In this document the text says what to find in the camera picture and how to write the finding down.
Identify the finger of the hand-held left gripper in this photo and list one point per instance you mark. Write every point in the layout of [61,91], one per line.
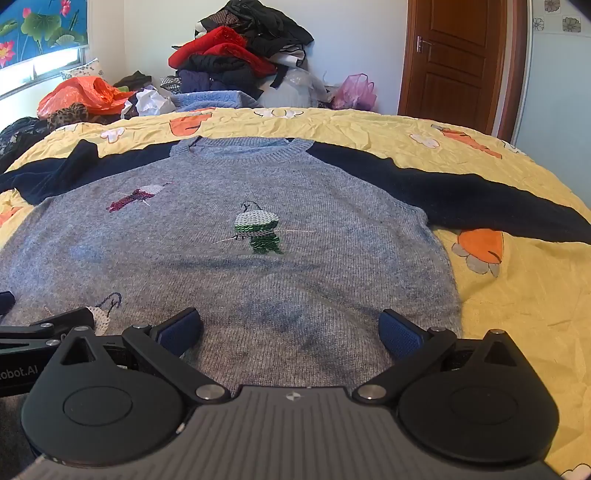
[55,323]

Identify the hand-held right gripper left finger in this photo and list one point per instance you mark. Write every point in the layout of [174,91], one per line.
[182,330]

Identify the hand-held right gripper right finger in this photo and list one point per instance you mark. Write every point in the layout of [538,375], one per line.
[398,334]

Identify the grey sweater with navy sleeves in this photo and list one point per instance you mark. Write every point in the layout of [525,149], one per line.
[258,277]

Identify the yellow printed bed sheet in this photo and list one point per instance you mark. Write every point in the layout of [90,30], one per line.
[512,304]

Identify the black lace cloth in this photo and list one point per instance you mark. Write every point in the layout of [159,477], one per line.
[21,138]

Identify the leopard print cloth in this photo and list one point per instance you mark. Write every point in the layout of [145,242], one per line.
[67,116]

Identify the orange garment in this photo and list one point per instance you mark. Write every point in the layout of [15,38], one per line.
[78,94]

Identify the white crumpled bag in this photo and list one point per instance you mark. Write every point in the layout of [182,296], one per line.
[150,102]

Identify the light blue knitted garment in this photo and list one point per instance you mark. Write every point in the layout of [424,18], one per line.
[207,99]

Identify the pink plastic bag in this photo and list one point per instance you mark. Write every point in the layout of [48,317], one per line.
[353,92]

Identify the navy knitted garment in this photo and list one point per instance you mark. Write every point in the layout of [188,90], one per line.
[207,81]

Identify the dark green cloth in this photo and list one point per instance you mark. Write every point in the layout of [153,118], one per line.
[134,79]

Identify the floral pillow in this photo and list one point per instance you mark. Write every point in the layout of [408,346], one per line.
[87,69]

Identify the clear plastic bag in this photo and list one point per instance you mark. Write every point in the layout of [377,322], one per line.
[295,87]

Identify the brown wooden door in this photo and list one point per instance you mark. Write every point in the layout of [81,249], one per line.
[448,60]

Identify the red garment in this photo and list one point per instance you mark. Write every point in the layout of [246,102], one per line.
[217,50]

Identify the lotus flower window blind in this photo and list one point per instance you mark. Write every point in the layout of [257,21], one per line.
[41,27]

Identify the black jacket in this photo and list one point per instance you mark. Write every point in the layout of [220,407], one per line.
[263,23]

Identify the window frame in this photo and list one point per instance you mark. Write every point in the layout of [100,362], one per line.
[27,76]

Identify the brown door frame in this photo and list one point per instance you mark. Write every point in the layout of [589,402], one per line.
[512,64]

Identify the flower wall stickers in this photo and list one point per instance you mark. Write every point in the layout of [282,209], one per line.
[570,23]

